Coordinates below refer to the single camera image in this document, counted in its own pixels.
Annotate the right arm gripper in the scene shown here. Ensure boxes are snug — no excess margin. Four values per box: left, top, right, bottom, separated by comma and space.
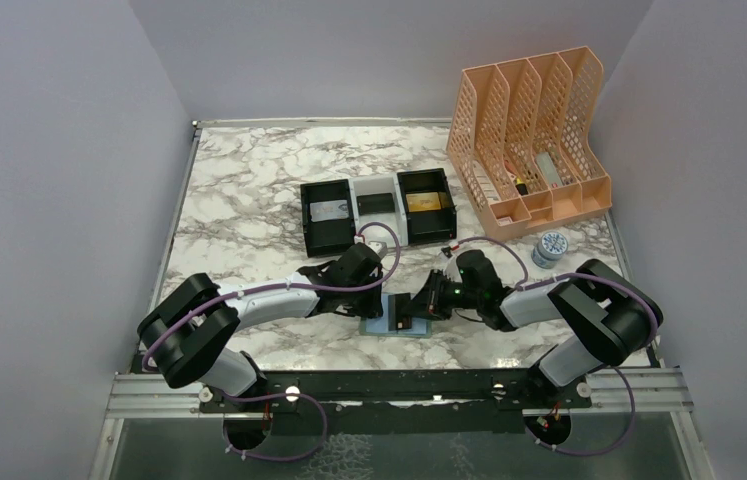
401, 267, 482, 319

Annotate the black credit card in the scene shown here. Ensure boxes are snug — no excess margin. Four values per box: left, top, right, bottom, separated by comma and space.
389, 293, 413, 331
357, 192, 397, 216

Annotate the green card holder wallet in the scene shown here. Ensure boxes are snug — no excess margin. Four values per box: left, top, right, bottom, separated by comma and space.
359, 293, 432, 338

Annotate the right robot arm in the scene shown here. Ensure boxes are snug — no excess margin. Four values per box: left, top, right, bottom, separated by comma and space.
399, 250, 663, 407

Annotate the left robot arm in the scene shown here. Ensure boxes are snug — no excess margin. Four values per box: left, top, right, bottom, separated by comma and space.
137, 242, 387, 411

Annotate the gold card in tray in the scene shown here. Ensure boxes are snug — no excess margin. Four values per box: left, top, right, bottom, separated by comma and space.
406, 192, 450, 213

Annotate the white tray middle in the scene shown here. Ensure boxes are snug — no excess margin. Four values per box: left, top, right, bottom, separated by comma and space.
349, 173, 408, 247

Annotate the black tray left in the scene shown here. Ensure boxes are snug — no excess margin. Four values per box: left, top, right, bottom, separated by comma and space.
300, 179, 356, 258

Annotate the black tray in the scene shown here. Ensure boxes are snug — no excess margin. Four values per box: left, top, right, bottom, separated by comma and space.
300, 179, 356, 258
397, 168, 457, 245

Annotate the blue white tape roll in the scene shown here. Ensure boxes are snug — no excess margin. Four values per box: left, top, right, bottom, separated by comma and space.
531, 231, 569, 269

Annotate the black tray right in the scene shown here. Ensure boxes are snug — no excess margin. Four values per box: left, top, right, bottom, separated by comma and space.
397, 168, 457, 245

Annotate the yellow marker in organizer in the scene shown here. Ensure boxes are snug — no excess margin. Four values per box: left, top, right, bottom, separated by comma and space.
512, 175, 529, 196

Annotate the grey item in organizer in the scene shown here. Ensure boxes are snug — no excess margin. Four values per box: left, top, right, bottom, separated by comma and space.
535, 152, 565, 188

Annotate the orange file organizer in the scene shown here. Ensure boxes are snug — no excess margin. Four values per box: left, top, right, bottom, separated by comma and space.
446, 46, 612, 241

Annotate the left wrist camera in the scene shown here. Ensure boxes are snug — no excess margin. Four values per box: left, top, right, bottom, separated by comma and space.
364, 241, 389, 259

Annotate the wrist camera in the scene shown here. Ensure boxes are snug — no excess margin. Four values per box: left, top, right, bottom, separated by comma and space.
442, 245, 460, 279
364, 241, 389, 259

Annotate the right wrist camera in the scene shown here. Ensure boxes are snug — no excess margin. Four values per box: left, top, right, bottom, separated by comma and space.
442, 245, 460, 279

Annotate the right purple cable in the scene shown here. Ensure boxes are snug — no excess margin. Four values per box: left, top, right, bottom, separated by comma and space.
442, 235, 662, 458

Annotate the purple cable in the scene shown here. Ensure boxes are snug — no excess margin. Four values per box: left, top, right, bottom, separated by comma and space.
141, 221, 403, 464
442, 235, 662, 458

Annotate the black mounting rail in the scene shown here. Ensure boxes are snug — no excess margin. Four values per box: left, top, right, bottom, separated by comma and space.
200, 368, 592, 413

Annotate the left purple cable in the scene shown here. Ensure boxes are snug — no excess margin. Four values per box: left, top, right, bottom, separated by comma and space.
141, 221, 403, 464

